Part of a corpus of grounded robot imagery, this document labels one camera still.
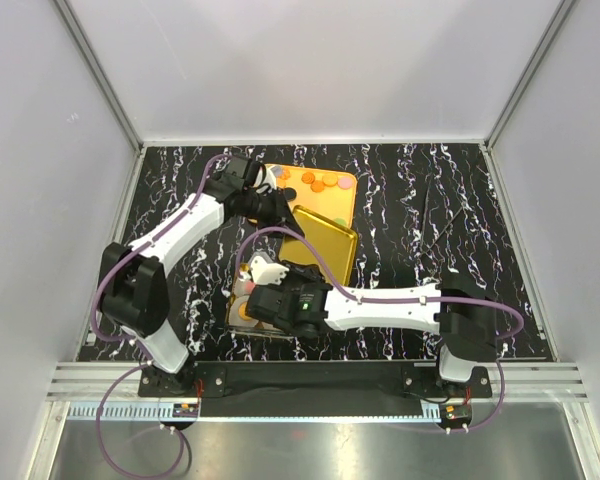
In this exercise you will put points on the aluminium frame rail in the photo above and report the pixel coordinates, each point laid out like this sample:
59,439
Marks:
110,390

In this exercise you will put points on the orange scalloped cookie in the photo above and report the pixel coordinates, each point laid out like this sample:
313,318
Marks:
317,186

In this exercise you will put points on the gold cookie tin box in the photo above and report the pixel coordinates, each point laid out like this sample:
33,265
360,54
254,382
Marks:
260,329

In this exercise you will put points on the orange round cookie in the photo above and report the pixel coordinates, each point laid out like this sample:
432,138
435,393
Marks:
330,179
242,311

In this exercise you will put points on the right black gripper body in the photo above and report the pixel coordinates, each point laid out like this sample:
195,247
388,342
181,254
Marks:
296,277

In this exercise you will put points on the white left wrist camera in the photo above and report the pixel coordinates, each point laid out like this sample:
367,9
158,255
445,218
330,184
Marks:
266,179

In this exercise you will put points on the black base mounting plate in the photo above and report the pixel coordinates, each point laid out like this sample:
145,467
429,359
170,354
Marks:
220,379

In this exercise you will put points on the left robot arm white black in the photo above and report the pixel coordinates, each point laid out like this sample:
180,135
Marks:
132,289

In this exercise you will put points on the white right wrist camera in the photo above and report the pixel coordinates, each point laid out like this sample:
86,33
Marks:
264,271

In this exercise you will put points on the orange plastic tray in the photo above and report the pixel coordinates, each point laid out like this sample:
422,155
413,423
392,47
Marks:
332,203

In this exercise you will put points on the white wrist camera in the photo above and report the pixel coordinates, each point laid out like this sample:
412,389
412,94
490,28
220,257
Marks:
264,271
266,179

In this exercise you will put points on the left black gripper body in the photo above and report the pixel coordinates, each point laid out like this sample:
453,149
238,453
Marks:
261,208

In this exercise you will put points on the white paper cup front left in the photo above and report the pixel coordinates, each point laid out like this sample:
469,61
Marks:
233,316

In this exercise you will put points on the gold tin lid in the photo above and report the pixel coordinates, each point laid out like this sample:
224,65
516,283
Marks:
335,243

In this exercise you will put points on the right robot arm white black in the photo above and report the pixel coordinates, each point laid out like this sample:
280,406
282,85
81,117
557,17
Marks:
462,316

